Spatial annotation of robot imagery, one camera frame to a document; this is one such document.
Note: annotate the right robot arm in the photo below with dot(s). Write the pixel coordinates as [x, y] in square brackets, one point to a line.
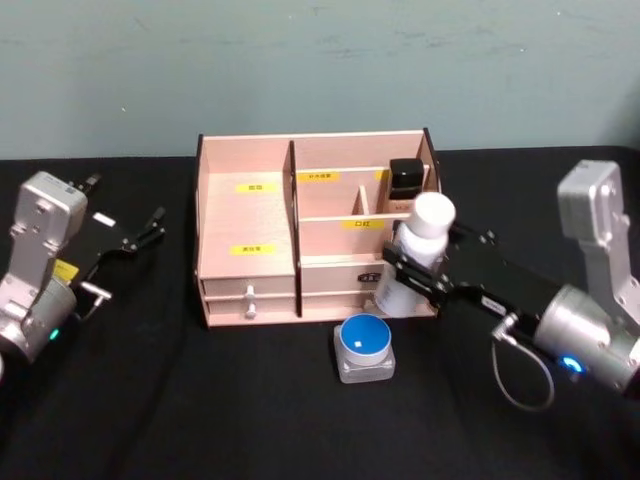
[595, 310]

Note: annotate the clear jar with blue lid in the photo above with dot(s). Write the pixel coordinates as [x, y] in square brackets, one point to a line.
[364, 339]

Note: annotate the wooden drawer with dark plate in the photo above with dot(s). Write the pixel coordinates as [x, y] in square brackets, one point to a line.
[330, 277]

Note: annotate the pale wooden drawer white knob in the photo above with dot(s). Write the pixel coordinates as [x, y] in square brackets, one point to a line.
[225, 286]
[225, 307]

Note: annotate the white bottle with white cap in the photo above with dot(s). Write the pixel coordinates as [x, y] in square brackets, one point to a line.
[433, 212]

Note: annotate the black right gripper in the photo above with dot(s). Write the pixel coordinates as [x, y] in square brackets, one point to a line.
[505, 285]

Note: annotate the black table cloth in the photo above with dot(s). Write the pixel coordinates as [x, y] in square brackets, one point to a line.
[200, 425]

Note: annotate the pale wooden desk organizer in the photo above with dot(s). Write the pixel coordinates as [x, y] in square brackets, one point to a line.
[250, 220]

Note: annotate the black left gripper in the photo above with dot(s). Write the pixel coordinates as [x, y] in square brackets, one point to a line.
[102, 240]

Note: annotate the beige bottle with black cap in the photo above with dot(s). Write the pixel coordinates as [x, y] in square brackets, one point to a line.
[404, 175]

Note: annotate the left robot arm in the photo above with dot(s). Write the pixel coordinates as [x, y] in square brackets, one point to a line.
[42, 220]

